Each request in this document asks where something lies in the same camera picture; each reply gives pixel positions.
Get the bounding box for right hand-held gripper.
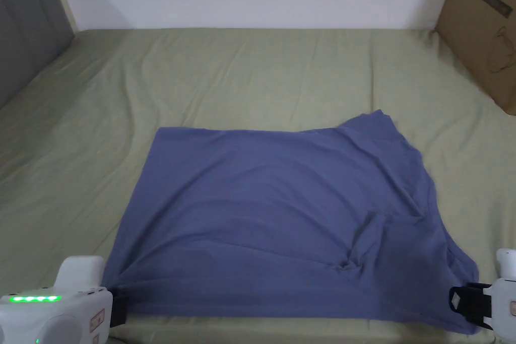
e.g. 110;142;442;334
449;248;516;330

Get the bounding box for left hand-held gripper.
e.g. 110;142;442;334
0;255;130;344

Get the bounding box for blue shirt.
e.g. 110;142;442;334
100;109;480;335

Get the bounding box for brown cardboard carton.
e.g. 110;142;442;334
433;0;516;116

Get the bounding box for grey padded headboard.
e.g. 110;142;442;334
0;0;76;110

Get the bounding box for bed with pale green sheet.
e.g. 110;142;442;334
0;28;516;344

